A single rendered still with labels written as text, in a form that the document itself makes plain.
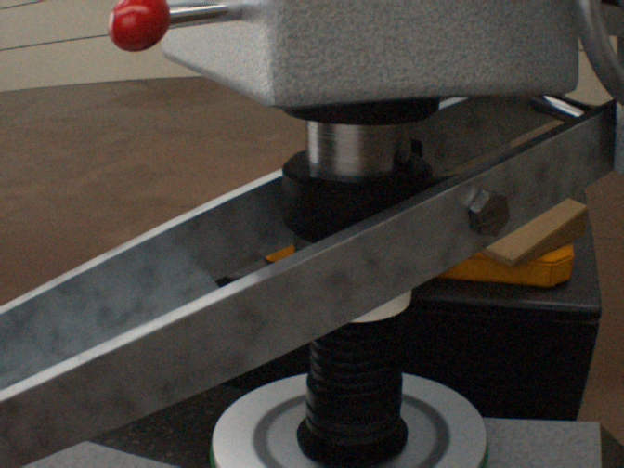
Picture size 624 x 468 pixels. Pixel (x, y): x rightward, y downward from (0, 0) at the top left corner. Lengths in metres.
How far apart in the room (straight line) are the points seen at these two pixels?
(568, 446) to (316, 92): 0.39
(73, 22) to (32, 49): 0.62
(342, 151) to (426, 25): 0.12
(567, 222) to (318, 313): 0.74
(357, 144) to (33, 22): 7.49
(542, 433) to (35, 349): 0.42
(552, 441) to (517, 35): 0.36
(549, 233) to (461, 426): 0.56
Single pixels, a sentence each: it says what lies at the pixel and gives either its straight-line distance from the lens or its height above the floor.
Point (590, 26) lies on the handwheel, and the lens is 0.37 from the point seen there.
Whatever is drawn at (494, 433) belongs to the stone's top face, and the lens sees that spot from 0.64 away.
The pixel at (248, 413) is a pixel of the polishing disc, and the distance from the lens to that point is 0.62.
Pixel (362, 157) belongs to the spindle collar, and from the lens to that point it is 0.46.
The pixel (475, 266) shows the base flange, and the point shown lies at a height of 0.76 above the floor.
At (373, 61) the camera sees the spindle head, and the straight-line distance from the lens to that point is 0.36.
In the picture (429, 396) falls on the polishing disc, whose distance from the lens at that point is 0.64.
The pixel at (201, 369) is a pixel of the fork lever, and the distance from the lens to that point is 0.43.
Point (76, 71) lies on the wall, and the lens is 7.62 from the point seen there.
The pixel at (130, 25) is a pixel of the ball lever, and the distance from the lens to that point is 0.34.
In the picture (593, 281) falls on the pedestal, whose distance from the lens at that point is 1.14.
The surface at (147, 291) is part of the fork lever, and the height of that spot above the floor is 0.98.
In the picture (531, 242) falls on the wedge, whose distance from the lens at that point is 1.09.
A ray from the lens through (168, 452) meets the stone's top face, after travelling 0.62.
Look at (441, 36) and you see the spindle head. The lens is 0.37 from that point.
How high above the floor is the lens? 1.20
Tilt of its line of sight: 22 degrees down
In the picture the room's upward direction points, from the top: 1 degrees counter-clockwise
